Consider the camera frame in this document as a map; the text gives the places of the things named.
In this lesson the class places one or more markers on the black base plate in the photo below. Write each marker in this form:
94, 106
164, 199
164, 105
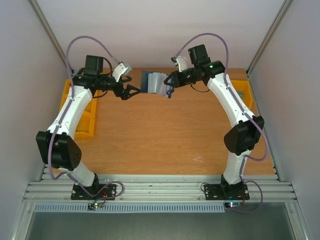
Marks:
214, 192
91, 193

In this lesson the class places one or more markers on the teal card in bin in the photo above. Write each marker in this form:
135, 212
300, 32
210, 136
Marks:
240, 94

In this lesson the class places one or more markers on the yellow bin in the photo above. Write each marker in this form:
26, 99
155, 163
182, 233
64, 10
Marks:
244, 87
90, 109
86, 126
66, 87

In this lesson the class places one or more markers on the right controller board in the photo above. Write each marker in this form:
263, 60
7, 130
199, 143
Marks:
232, 204

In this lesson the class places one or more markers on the yellow bin middle left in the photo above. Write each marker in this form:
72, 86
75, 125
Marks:
90, 109

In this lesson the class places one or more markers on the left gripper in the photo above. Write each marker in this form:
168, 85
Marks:
125, 95

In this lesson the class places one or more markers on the yellow bin right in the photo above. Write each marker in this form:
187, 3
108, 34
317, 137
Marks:
244, 87

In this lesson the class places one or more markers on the yellow bin near left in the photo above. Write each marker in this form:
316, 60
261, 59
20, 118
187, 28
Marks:
86, 126

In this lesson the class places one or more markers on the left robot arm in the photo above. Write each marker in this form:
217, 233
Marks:
56, 145

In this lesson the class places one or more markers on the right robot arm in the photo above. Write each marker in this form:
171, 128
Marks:
245, 129

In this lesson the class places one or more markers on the controller board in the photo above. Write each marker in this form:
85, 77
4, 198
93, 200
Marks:
95, 205
232, 204

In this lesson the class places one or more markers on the grey slotted cable duct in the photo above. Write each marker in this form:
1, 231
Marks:
130, 208

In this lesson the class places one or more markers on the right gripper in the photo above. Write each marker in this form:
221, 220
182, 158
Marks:
175, 79

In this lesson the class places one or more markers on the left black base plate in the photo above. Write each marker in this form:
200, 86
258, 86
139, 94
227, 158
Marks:
91, 193

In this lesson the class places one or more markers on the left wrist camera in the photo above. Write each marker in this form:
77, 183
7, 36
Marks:
122, 69

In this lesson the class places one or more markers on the left controller board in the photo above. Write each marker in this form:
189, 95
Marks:
95, 205

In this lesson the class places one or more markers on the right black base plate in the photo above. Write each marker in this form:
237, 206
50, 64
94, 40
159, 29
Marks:
214, 192

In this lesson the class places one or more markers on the blue card holder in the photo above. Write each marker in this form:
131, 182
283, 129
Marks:
152, 82

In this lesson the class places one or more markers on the yellow bin far left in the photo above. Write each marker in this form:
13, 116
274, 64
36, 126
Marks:
66, 87

